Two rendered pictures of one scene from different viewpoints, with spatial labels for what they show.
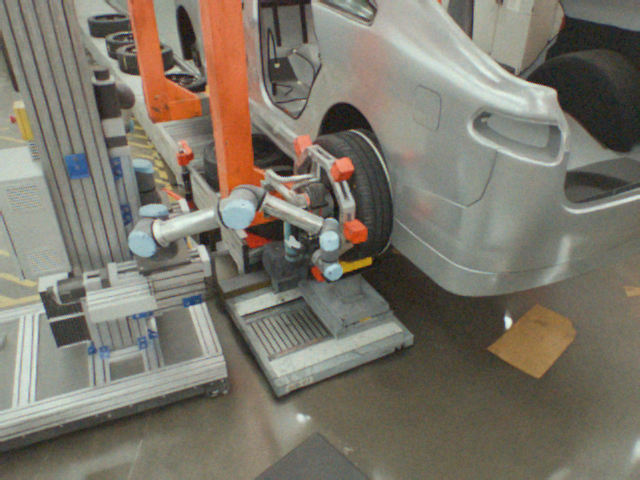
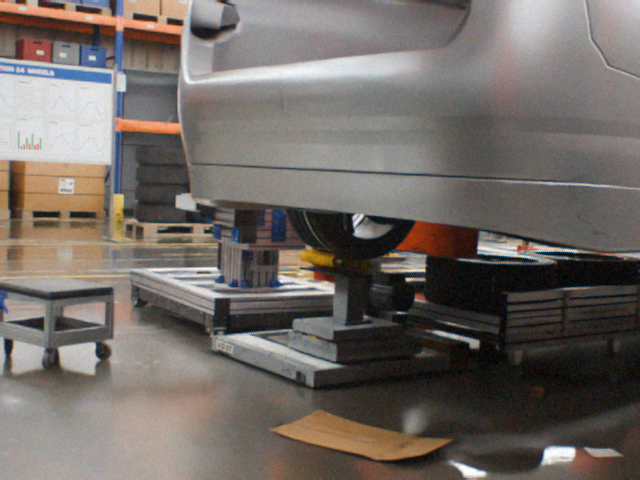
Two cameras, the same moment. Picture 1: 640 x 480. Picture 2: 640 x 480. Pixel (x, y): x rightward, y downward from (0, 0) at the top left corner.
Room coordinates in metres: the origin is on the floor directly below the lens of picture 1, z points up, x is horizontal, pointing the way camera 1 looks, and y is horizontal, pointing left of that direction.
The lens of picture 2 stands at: (1.71, -4.16, 0.91)
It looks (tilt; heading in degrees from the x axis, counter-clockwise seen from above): 5 degrees down; 80
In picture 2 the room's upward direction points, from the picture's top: 3 degrees clockwise
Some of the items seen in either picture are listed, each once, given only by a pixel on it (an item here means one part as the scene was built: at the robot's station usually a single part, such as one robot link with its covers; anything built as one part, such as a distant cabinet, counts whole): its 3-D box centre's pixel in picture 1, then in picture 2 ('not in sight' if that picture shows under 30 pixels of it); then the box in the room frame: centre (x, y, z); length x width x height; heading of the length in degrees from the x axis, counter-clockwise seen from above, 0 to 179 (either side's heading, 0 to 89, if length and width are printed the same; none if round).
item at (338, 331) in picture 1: (343, 300); (354, 341); (2.59, -0.13, 0.13); 0.50 x 0.36 x 0.10; 28
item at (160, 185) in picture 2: not in sight; (186, 191); (1.98, 7.78, 0.55); 1.40 x 0.80 x 1.09; 24
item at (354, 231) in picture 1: (354, 231); not in sight; (2.19, -0.15, 0.85); 0.09 x 0.08 x 0.07; 28
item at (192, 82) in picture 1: (175, 90); not in sight; (5.78, 1.53, 0.39); 0.66 x 0.66 x 0.24
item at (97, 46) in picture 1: (111, 35); not in sight; (9.18, 3.31, 0.19); 6.82 x 0.86 x 0.39; 28
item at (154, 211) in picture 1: (154, 221); not in sight; (2.06, 0.71, 0.98); 0.13 x 0.12 x 0.14; 178
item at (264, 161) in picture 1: (247, 162); (576, 275); (3.98, 0.58, 0.39); 0.66 x 0.66 x 0.24
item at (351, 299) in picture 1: (348, 278); (348, 300); (2.55, -0.15, 0.32); 0.40 x 0.30 x 0.28; 28
